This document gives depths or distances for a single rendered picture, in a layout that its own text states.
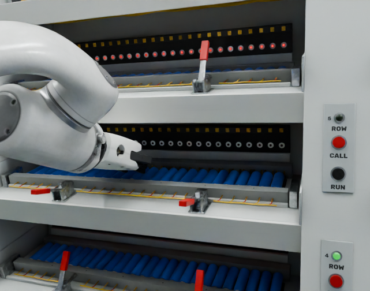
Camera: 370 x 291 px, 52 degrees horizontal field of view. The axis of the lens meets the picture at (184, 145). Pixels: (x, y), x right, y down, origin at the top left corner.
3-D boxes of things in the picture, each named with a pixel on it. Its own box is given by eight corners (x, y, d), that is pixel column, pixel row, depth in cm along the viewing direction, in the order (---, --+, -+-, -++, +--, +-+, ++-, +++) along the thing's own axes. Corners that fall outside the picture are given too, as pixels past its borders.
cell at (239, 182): (250, 179, 70) (243, 194, 64) (240, 179, 71) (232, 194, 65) (250, 170, 70) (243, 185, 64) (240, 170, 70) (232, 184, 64)
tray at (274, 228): (301, 253, 55) (301, 193, 52) (-15, 217, 76) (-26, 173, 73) (307, 194, 73) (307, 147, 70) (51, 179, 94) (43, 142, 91)
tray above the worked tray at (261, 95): (303, 123, 55) (303, 23, 51) (-12, 123, 76) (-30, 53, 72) (309, 96, 73) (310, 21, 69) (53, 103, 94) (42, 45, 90)
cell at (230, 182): (239, 179, 71) (231, 193, 65) (230, 178, 71) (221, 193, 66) (239, 170, 70) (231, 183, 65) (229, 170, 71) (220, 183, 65)
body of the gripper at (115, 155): (112, 120, 55) (145, 138, 66) (55, 120, 59) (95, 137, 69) (105, 171, 54) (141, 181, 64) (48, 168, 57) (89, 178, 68)
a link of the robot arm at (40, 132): (81, 99, 55) (37, 140, 57) (14, 61, 43) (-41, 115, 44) (110, 140, 52) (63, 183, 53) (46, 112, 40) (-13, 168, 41)
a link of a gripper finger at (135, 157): (154, 154, 62) (149, 159, 67) (107, 148, 60) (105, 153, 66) (154, 161, 62) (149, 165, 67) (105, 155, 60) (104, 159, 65)
